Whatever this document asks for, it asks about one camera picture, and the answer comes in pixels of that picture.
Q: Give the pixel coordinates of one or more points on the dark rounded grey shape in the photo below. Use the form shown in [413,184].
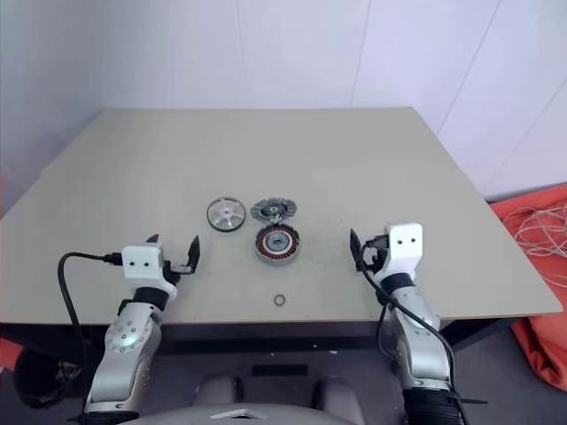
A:
[336,394]
[219,394]

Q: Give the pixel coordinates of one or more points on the copper wound motor stator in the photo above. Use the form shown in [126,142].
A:
[266,254]

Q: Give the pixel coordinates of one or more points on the black table frame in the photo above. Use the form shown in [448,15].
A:
[266,334]

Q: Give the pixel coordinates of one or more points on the small orange cloth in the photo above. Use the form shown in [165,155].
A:
[9,354]

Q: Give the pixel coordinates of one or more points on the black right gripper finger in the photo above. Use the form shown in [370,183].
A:
[357,250]

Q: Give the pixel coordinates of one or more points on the round metal gear disc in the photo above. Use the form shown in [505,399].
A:
[266,208]

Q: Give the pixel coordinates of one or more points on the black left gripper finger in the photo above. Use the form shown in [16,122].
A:
[155,240]
[194,254]

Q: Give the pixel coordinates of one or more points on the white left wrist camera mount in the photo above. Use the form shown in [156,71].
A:
[142,261]

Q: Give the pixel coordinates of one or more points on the silver round disc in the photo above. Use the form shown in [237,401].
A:
[226,214]

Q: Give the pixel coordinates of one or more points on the grey robot torso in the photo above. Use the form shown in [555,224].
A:
[266,416]

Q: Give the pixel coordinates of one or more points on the orange fabric bag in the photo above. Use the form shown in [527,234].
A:
[545,354]

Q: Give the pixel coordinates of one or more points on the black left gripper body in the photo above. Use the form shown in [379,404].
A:
[173,270]

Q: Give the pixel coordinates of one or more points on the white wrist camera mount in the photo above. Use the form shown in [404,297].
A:
[405,245]
[142,261]

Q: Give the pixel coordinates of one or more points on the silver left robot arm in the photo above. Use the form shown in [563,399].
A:
[128,336]

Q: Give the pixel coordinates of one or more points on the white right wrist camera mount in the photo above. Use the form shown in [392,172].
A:
[405,245]

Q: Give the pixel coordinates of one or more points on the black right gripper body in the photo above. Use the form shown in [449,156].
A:
[380,259]

